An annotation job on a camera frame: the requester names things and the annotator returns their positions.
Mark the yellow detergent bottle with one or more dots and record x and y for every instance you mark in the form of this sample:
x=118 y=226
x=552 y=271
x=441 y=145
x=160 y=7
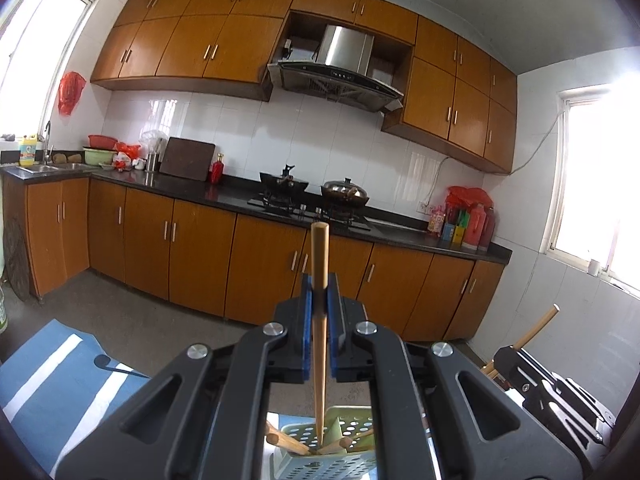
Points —
x=28 y=152

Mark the red plastic bag over bottles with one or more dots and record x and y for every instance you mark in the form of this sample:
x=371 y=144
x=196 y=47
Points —
x=467 y=196

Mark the red basin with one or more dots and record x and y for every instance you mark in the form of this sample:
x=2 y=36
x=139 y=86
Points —
x=102 y=141

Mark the white cup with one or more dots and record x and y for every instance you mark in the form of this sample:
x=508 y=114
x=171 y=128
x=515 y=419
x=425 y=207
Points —
x=594 y=267

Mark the steel kitchen sink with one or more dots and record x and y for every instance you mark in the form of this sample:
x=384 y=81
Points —
x=50 y=167

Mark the large side window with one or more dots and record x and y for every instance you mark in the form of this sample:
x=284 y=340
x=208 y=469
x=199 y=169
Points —
x=590 y=170

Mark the steel faucet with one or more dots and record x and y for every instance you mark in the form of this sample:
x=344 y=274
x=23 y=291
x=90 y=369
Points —
x=47 y=145

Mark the red oil jug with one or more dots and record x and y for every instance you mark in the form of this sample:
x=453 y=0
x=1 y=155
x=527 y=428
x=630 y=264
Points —
x=474 y=230

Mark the window above sink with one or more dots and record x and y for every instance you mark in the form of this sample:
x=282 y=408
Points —
x=45 y=60

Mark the dark wooden cutting board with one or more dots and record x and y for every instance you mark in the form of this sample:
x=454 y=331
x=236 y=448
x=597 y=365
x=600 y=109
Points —
x=187 y=160

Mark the steel range hood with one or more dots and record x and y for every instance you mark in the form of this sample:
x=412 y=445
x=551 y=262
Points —
x=345 y=50

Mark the red plastic bag on counter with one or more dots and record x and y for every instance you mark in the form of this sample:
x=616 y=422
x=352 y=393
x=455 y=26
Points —
x=127 y=151

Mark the wooden chopstick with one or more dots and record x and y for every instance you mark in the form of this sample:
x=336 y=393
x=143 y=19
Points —
x=362 y=433
x=290 y=446
x=540 y=325
x=320 y=260
x=270 y=425
x=340 y=444

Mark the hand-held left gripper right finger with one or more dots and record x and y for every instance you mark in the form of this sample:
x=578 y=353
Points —
x=335 y=340

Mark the blue white striped tablecloth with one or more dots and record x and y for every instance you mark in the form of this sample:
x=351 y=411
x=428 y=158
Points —
x=50 y=385

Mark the green perforated utensil holder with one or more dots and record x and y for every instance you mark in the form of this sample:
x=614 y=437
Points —
x=345 y=460

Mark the brown lower kitchen cabinets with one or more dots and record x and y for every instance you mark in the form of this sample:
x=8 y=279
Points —
x=200 y=250

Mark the black wok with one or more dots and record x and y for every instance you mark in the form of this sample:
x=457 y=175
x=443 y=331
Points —
x=282 y=182

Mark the covered utensil cup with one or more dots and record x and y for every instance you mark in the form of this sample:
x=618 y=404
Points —
x=153 y=160

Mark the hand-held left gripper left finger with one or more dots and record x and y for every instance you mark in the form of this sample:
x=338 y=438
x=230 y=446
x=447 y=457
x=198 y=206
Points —
x=306 y=340

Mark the brown upper kitchen cabinets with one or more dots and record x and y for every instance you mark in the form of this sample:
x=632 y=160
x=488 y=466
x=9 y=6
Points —
x=225 y=45

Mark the brown kitchen cabinets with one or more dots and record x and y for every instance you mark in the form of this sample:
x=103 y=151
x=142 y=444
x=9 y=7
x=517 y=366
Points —
x=225 y=45
x=200 y=250

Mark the red bag hanging on wall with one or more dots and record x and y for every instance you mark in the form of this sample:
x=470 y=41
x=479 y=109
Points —
x=71 y=92

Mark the black gas stove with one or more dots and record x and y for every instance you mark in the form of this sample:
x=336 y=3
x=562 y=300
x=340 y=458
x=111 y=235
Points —
x=290 y=207

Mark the red glass bottle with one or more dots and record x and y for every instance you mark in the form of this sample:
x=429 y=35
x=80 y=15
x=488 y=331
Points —
x=216 y=172

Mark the yellow box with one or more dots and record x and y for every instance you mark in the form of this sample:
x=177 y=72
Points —
x=458 y=234

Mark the dark round grate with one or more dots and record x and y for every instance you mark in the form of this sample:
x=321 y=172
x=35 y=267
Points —
x=16 y=260

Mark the dark pot with lid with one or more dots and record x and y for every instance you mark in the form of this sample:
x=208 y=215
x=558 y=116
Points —
x=345 y=192

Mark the green basin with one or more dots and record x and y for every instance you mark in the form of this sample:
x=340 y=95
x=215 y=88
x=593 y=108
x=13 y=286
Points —
x=99 y=156

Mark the black kitchen countertop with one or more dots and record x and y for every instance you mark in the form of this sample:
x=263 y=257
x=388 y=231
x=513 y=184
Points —
x=235 y=195

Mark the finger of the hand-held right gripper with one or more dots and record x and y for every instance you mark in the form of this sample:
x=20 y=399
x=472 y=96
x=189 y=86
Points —
x=560 y=420
x=510 y=367

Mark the white wall outlet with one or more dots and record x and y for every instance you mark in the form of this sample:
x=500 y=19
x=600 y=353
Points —
x=425 y=207

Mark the pink labelled jar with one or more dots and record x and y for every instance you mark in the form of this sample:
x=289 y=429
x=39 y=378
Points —
x=436 y=222

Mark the dark sauce bottle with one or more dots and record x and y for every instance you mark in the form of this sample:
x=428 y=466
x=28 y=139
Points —
x=489 y=230

